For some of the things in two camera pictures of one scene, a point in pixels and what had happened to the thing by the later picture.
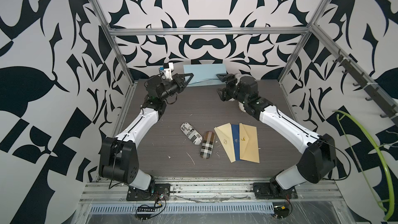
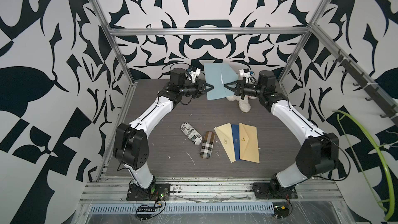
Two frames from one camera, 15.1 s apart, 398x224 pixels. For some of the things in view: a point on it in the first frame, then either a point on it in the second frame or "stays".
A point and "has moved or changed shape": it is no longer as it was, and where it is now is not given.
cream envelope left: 225,134 stays
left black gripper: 178,84 to 198,86
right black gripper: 225,95 to 241,88
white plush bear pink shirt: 241,105 stays
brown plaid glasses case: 207,147 stays
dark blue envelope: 236,132 stays
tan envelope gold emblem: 249,149 stays
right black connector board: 281,211 stays
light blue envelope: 205,74 has moved or changed shape
